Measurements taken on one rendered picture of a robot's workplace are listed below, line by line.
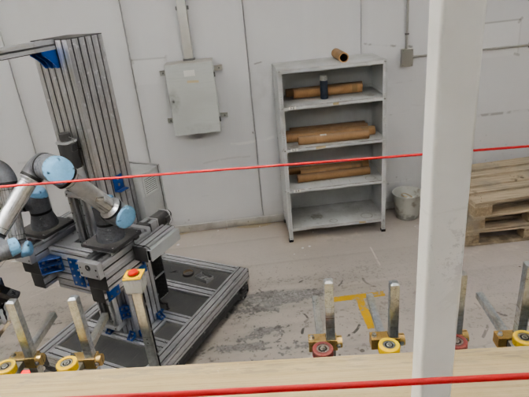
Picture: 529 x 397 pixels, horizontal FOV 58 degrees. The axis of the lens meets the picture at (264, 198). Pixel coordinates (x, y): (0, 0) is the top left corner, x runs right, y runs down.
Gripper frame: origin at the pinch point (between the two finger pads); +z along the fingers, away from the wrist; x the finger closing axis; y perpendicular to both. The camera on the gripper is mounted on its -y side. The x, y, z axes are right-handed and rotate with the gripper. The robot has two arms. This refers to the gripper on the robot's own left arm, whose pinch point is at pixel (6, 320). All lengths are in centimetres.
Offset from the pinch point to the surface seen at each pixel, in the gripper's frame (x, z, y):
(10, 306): 9.6, -13.9, -11.0
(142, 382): 31, 7, -65
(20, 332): 9.5, -1.0, -11.4
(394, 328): 9, 6, -161
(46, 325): -12.5, 12.9, -8.2
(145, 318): 9, -5, -63
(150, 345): 9, 9, -63
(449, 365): 107, -68, -145
